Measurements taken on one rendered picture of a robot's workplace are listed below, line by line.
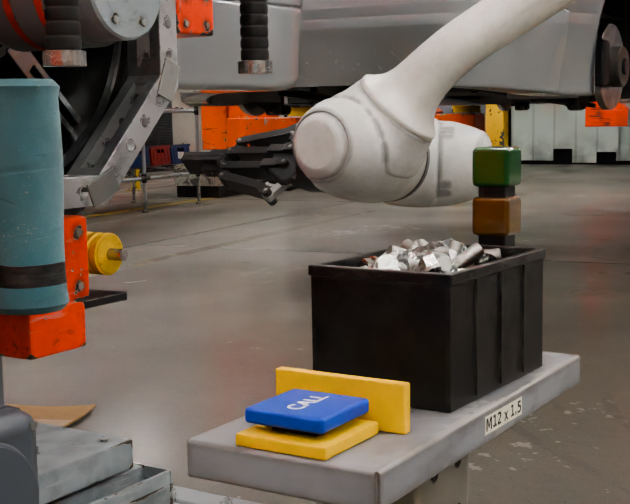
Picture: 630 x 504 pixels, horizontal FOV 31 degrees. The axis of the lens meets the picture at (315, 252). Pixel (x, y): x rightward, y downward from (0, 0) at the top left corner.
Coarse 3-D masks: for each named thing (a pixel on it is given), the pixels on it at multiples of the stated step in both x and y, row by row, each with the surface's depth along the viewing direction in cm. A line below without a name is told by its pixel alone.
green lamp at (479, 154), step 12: (480, 156) 113; (492, 156) 112; (504, 156) 111; (516, 156) 113; (480, 168) 113; (492, 168) 112; (504, 168) 112; (516, 168) 113; (480, 180) 113; (492, 180) 112; (504, 180) 112; (516, 180) 113
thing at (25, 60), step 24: (0, 48) 147; (96, 48) 164; (120, 48) 164; (0, 72) 174; (24, 72) 151; (48, 72) 169; (72, 72) 166; (96, 72) 163; (72, 96) 164; (96, 96) 162; (72, 120) 159; (96, 120) 160; (72, 144) 157
